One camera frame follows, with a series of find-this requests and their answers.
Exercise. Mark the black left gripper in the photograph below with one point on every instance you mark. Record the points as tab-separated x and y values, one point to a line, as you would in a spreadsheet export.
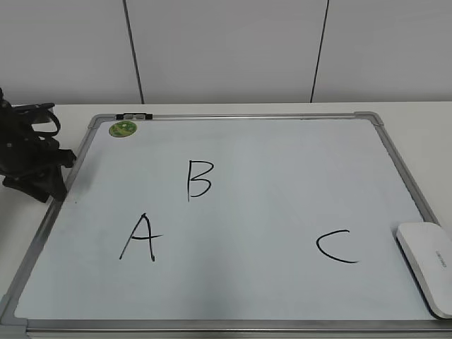
22	147

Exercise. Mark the white board eraser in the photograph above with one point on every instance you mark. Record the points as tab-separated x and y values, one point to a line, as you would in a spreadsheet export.
427	247

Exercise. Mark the round green magnet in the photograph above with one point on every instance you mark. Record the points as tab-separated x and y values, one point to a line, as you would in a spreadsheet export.
122	129

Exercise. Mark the black and silver frame clip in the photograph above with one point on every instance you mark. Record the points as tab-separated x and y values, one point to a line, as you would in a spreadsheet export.
134	116

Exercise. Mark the white board with grey frame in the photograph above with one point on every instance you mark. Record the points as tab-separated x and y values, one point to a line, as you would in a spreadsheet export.
266	225

